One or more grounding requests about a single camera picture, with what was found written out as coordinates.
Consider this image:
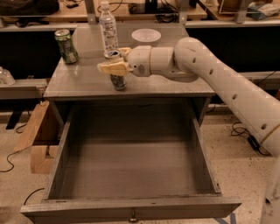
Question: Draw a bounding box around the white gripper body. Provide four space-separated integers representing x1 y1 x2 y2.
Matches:
126 45 151 77

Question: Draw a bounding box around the redbull can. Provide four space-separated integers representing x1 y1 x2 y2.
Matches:
104 49 126 91

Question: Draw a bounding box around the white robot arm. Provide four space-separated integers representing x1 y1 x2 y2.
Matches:
97 37 280 224

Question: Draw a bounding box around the green soda can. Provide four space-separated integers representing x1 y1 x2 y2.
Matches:
54 29 79 65

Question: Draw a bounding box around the open grey top drawer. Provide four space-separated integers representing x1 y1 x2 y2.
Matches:
21 99 241 224

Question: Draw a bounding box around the brass drawer knob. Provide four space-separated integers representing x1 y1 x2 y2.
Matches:
129 211 138 224

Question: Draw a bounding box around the white bowl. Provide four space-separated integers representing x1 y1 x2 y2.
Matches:
131 29 161 46

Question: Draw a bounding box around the clear plastic water bottle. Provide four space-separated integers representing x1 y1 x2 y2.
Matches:
99 1 118 50

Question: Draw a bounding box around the grey wooden cabinet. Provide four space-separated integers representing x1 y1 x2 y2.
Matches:
44 24 214 122

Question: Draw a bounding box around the wooden block stand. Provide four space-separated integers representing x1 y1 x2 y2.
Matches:
14 101 60 174

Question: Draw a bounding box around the clear plastic object left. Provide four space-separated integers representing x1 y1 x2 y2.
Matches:
0 66 15 86

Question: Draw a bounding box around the black floor cable left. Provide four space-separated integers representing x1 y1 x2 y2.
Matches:
0 123 32 174

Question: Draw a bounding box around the black floor cable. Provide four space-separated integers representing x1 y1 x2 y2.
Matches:
230 122 272 157
0 123 32 174

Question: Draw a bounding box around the black floor cable right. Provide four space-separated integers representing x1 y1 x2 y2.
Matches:
230 122 272 157

